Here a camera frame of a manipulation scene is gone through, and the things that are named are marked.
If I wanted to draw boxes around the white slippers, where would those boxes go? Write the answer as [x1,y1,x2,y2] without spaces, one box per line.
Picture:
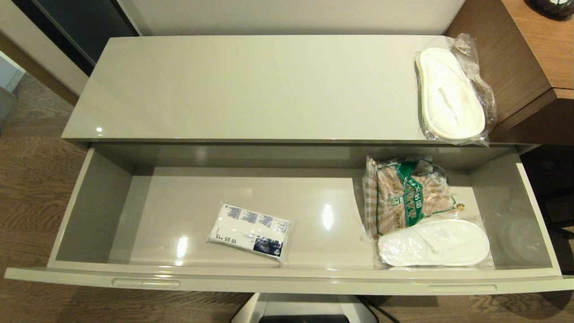
[415,34,497,148]
[374,218,494,270]

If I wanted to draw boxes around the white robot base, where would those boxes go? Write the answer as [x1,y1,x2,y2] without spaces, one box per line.
[231,294,377,323]

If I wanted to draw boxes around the open grey drawer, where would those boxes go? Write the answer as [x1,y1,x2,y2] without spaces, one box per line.
[4,143,574,297]

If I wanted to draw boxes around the white tissue pack blue print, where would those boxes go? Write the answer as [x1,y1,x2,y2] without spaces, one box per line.
[207,203,294,263]

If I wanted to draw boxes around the glossy grey cabinet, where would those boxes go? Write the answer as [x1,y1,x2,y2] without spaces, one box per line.
[61,35,540,154]

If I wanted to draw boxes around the green brown snack bag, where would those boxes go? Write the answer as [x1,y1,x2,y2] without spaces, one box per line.
[362,156,465,240]

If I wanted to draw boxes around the white slippers in flat bag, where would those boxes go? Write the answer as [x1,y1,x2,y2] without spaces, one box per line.
[374,218,494,270]

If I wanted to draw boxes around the brown wooden desk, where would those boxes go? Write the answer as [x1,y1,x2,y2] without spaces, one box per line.
[444,0,574,146]

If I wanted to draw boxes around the dark glass door panel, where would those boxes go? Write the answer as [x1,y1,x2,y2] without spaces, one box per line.
[11,0,139,76]

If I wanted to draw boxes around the black round object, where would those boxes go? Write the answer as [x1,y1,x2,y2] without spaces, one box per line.
[527,0,574,19]

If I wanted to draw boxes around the black floor cable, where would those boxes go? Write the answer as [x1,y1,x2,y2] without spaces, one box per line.
[357,295,400,323]

